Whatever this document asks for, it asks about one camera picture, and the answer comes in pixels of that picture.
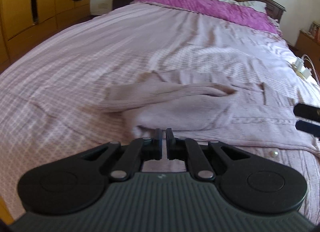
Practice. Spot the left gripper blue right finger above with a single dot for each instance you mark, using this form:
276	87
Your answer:
190	152

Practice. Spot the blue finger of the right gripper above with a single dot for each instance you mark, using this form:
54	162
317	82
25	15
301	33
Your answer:
307	111
308	127

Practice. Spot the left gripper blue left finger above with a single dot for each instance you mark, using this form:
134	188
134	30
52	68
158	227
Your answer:
135	154

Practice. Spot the lilac knitted cardigan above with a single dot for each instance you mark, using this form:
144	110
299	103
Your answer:
211	106

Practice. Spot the white power strip with chargers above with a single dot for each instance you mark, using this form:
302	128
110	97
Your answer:
300	69

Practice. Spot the light wooden side cabinet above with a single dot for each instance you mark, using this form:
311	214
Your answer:
306	45

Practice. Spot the pink checked bed sheet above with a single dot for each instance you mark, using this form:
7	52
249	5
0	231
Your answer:
50	97

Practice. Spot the white pillow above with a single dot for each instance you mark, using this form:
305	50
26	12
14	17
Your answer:
256	5

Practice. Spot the magenta crinkled pillow cover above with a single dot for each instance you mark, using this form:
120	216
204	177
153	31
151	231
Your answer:
244	16

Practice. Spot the dark wooden nightstand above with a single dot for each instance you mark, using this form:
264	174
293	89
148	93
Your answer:
120	3

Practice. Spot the yellow wooden wardrobe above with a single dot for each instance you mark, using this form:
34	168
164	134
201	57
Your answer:
33	37

